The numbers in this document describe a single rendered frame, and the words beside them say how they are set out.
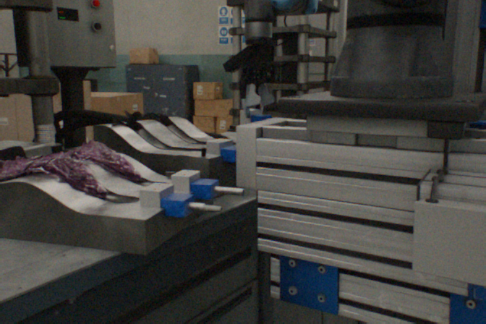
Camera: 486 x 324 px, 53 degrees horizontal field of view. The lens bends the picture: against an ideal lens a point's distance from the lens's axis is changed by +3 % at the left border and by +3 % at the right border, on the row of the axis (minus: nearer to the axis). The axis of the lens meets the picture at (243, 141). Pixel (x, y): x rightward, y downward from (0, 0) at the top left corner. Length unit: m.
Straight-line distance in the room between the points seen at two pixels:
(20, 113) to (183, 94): 3.49
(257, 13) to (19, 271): 0.85
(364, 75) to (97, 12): 1.42
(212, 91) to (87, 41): 6.05
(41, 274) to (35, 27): 1.01
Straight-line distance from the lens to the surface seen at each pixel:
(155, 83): 8.28
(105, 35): 1.91
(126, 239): 0.75
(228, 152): 1.01
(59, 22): 1.81
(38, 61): 1.61
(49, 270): 0.74
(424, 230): 0.50
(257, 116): 1.31
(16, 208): 0.86
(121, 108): 5.86
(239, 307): 1.17
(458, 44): 0.84
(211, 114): 7.89
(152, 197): 0.78
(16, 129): 5.17
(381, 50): 0.61
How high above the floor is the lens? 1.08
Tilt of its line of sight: 9 degrees down
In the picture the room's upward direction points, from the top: straight up
